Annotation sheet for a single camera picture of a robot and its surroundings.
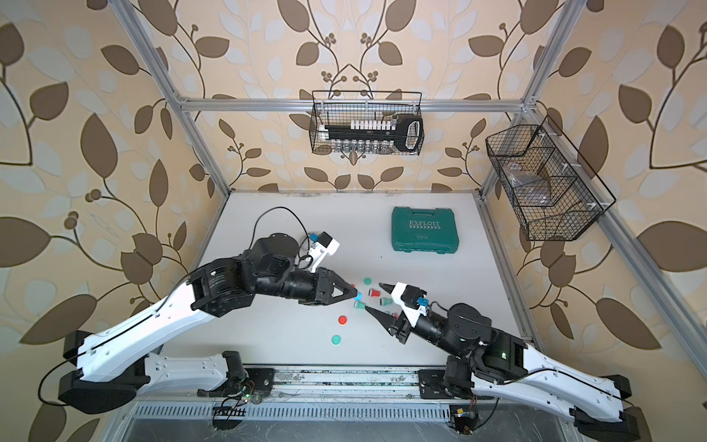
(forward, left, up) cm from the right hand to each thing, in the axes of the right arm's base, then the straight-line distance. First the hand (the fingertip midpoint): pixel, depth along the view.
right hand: (375, 294), depth 59 cm
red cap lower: (+6, +10, -31) cm, 33 cm away
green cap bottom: (0, +12, -31) cm, 33 cm away
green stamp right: (+11, -4, -29) cm, 31 cm away
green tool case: (+36, -21, -25) cm, 49 cm away
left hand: (-1, +5, +5) cm, 7 cm away
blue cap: (-2, +4, +3) cm, 5 cm away
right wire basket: (+25, -49, +4) cm, 55 cm away
